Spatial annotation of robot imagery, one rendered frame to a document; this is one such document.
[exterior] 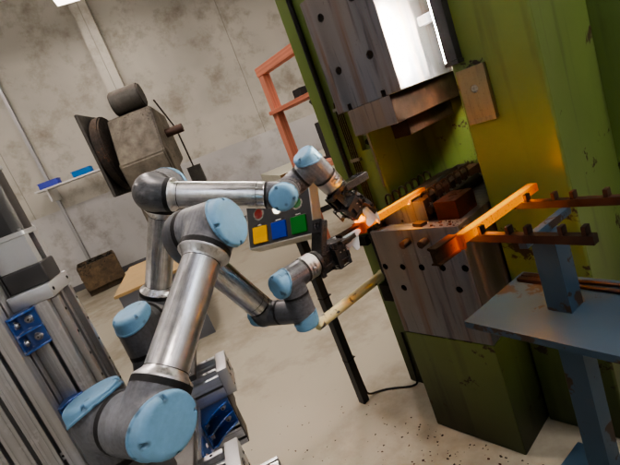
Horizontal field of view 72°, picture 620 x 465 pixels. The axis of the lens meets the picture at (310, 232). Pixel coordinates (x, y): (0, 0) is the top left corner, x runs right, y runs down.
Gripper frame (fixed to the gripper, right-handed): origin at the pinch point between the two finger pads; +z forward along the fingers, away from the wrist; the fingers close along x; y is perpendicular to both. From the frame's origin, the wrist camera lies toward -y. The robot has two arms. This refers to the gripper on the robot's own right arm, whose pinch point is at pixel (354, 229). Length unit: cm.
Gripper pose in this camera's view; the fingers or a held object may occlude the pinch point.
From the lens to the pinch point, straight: 137.3
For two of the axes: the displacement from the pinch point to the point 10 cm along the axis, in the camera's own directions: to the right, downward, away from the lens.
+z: 7.0, -4.1, 5.8
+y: 3.5, 9.1, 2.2
